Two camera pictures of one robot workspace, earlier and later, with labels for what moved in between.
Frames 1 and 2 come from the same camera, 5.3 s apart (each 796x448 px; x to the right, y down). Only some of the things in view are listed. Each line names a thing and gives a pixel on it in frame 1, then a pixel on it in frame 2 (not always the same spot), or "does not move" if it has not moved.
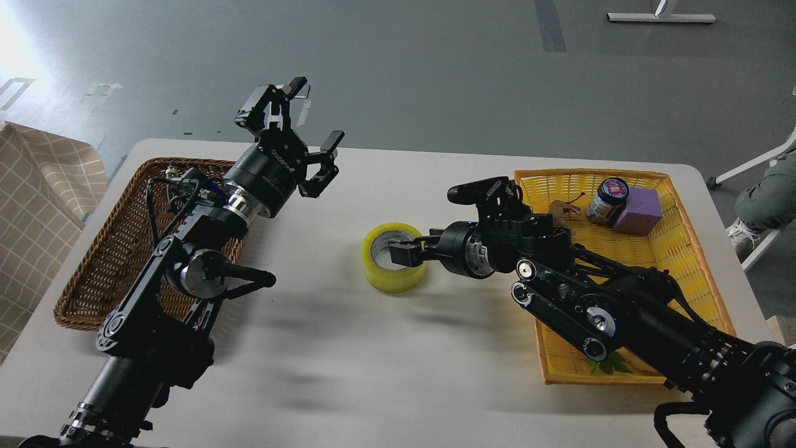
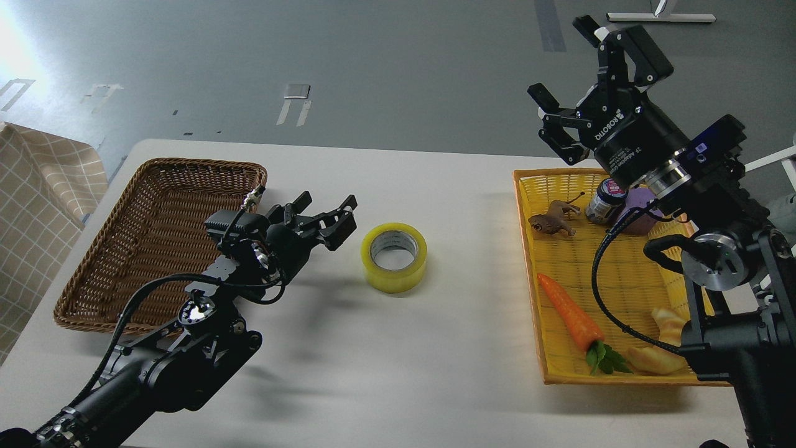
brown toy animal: [559, 209] does not move
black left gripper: [268, 172] -> [290, 239]
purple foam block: [643, 211] does not move
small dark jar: [607, 206] does not move
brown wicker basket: [140, 215] does not move
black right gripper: [460, 248] -> [630, 139]
